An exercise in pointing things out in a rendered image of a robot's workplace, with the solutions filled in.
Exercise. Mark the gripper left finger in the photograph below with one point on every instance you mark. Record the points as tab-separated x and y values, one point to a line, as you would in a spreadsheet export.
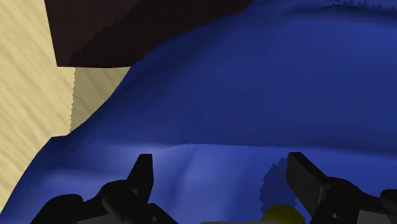
124	198

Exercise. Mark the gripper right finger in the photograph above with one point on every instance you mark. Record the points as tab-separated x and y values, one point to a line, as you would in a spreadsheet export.
322	192

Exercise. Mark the yellow-green ball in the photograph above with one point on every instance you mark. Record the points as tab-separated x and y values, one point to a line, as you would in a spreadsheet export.
283	214

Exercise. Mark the blue bed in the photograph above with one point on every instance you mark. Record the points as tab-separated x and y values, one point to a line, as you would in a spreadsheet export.
235	102

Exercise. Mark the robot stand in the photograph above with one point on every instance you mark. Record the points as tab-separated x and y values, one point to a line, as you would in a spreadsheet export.
118	31

